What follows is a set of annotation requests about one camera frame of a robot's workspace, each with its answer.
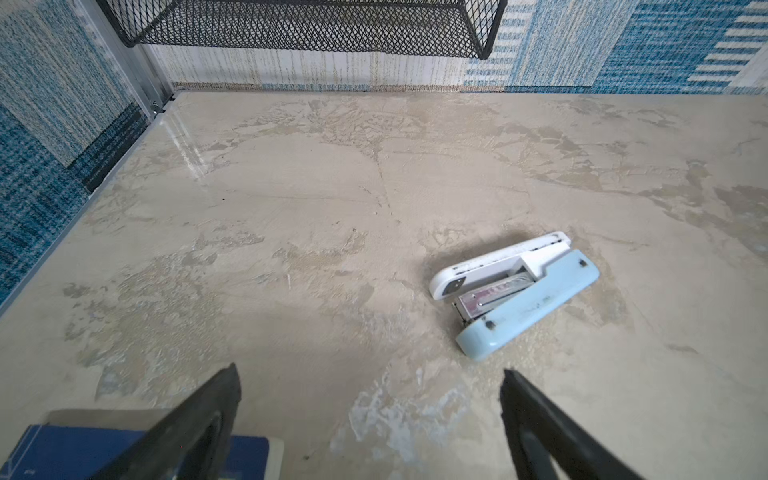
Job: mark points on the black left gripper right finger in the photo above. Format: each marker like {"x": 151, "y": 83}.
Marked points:
{"x": 540, "y": 434}

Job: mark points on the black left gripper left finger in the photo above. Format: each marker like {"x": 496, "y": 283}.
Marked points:
{"x": 191, "y": 442}

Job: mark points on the blue book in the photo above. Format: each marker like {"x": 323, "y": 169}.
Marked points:
{"x": 75, "y": 443}

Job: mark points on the blue and white stapler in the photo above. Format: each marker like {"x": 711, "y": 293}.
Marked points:
{"x": 501, "y": 294}

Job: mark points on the black wire mesh shelf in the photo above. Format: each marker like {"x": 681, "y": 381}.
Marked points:
{"x": 443, "y": 28}

